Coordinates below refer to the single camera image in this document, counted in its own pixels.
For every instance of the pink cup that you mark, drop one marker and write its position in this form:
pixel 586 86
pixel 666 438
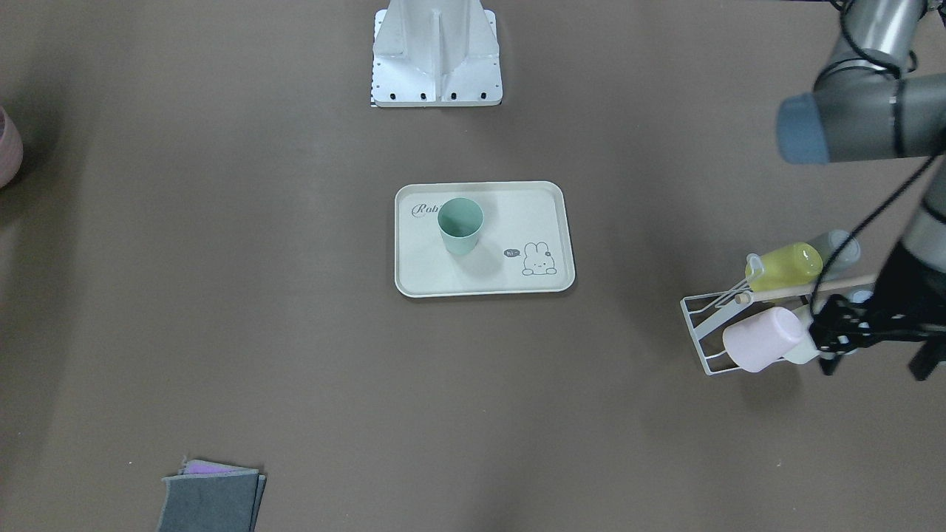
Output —
pixel 761 340

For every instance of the pink bowl with ice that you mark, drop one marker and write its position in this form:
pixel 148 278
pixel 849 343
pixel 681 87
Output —
pixel 12 149

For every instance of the light blue cup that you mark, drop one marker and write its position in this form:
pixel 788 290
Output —
pixel 859 296

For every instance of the cream cup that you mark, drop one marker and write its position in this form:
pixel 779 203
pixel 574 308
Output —
pixel 806 350

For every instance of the white wire cup rack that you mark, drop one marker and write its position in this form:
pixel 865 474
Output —
pixel 708 315

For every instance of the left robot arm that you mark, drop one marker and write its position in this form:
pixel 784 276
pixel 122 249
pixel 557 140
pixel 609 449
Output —
pixel 866 105

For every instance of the cream rabbit tray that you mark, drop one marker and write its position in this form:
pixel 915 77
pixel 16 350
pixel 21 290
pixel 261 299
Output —
pixel 524 245

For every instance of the grey cup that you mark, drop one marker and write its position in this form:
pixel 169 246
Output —
pixel 837 253

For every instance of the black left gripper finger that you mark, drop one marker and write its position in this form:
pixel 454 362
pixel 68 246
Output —
pixel 930 356
pixel 839 329

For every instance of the yellow cup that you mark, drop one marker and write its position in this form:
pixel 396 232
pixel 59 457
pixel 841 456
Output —
pixel 791 265

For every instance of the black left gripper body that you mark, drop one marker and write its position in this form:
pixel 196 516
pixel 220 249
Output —
pixel 913 277

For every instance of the green cup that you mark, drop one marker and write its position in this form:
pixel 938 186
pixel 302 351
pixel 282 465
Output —
pixel 460 220

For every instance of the folded grey cloth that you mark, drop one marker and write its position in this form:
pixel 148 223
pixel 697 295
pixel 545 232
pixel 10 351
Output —
pixel 209 496

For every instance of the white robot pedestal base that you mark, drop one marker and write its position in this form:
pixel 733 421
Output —
pixel 435 54

